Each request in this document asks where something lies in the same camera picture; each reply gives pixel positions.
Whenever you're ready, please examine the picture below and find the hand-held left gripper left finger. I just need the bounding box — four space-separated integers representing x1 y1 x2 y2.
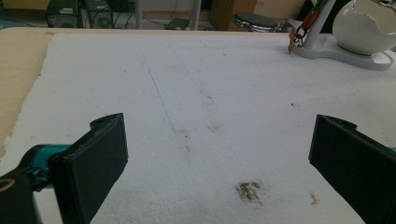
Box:
46 112 130 224

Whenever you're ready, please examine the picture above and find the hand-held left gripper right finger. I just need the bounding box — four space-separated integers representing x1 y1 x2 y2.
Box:
308 114 396 224

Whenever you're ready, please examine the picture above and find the white key stand with post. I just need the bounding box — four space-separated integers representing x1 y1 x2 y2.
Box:
288 0 395 71

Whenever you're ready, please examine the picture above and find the green strap brown leather keychain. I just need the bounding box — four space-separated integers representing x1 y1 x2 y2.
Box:
287 0 330 56

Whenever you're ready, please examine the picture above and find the white eggshell shaped bowl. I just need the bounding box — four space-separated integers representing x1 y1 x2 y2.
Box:
332 0 396 57

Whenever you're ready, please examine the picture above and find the white foam mat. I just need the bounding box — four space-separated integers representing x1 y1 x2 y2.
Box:
0 32 396 224

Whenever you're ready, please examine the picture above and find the black computer tower green label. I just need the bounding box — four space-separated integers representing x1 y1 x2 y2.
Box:
46 0 84 29

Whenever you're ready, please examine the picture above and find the white metal stand leg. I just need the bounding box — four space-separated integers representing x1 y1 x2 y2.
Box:
189 0 204 32
134 0 145 31

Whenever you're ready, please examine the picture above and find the flat black box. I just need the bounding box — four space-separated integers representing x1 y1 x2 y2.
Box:
163 17 191 32

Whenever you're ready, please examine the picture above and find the black round stool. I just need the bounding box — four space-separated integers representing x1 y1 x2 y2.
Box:
232 12 280 34

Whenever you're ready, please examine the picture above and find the brown cardboard box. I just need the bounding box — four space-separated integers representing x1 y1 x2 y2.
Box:
208 0 259 32

